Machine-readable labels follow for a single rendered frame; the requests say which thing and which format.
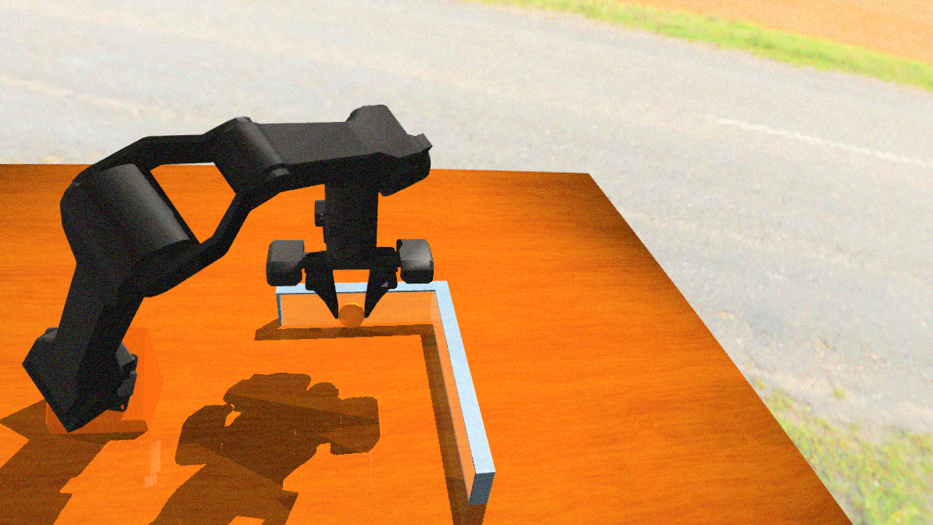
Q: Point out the clear l-shaped low wall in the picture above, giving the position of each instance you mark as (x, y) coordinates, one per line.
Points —
(397, 307)

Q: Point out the light blue l-shaped wall top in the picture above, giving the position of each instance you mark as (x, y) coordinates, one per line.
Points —
(475, 431)

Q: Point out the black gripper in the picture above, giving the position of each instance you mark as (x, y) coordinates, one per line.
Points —
(350, 245)

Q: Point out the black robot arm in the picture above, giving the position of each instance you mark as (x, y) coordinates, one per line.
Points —
(130, 242)

